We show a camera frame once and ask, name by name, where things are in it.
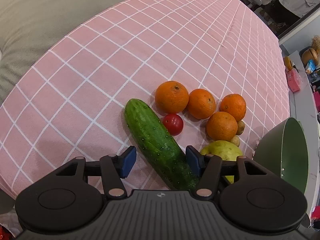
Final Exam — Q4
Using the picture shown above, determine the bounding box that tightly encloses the yellow green apple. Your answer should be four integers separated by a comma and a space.
199, 140, 244, 183

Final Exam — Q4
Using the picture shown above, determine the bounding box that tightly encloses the orange front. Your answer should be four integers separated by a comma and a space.
206, 112, 238, 141

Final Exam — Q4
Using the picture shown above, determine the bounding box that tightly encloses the green cucumber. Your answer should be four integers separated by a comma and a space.
124, 99, 199, 191

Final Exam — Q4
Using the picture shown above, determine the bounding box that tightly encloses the red tomato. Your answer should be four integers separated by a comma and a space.
162, 114, 183, 136

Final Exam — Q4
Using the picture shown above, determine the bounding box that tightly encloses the green bowl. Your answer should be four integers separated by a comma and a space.
253, 117, 309, 193

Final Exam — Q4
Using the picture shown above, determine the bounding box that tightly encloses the large orange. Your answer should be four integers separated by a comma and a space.
155, 81, 189, 114

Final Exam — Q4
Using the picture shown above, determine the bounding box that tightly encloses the brown kiwi lower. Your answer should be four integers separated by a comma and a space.
230, 135, 240, 147

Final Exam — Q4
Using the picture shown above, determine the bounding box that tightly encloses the brown kiwi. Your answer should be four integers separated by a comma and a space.
230, 135, 240, 147
236, 120, 245, 135

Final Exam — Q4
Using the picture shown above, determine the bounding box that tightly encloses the brown kiwi upper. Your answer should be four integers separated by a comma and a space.
236, 120, 245, 135

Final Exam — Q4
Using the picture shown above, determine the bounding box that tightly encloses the grey tv cabinet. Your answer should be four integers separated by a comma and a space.
289, 51, 319, 215

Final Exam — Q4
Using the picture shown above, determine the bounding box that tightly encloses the pink box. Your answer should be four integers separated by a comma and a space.
286, 68, 300, 93

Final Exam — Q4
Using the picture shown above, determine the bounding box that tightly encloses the orange yellow box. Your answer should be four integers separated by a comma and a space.
283, 56, 293, 72

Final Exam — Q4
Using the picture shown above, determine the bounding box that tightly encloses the pink checkered tablecloth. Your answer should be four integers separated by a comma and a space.
1, 0, 290, 197

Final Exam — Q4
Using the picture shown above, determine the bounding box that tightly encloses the blue snack bag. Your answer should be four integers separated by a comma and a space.
305, 59, 316, 74

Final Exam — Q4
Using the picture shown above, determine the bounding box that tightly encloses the golden round vase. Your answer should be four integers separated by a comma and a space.
301, 47, 319, 67

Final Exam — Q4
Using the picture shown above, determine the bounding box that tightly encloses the beige sofa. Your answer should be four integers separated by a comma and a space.
1, 0, 124, 103

